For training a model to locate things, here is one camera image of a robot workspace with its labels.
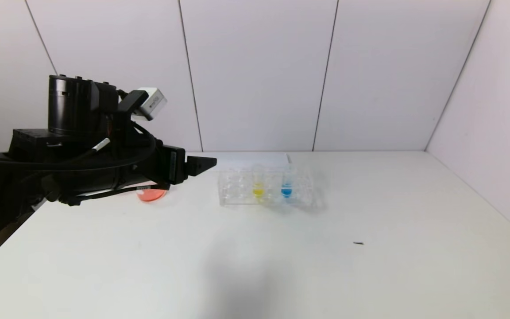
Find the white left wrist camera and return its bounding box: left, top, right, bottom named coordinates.
left=132, top=87, right=167, bottom=121

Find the test tube with yellow pigment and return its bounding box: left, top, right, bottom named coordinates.
left=251, top=163, right=265, bottom=199

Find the white paper sheet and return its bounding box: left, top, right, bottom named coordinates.
left=202, top=153, right=290, bottom=172

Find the clear acrylic test tube rack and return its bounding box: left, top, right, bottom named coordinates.
left=218, top=163, right=316, bottom=208

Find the clear glass beaker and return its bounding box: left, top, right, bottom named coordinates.
left=135, top=185, right=168, bottom=203

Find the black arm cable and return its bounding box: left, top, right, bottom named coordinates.
left=60, top=182, right=171, bottom=207

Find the test tube with blue pigment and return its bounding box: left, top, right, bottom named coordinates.
left=281, top=163, right=295, bottom=198

